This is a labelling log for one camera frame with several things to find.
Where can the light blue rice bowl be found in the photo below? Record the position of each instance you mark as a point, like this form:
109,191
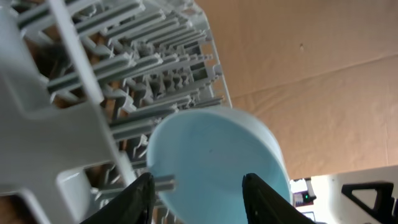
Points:
208,152

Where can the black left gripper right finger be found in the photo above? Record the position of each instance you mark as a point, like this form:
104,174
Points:
263,205

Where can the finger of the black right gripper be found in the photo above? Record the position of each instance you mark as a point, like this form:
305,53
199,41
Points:
374,198

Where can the grey dishwasher rack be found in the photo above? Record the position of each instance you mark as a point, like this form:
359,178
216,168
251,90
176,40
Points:
83,86

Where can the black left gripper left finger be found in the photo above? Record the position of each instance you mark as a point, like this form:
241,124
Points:
134,205

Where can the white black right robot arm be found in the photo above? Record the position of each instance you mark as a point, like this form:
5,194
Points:
319,198

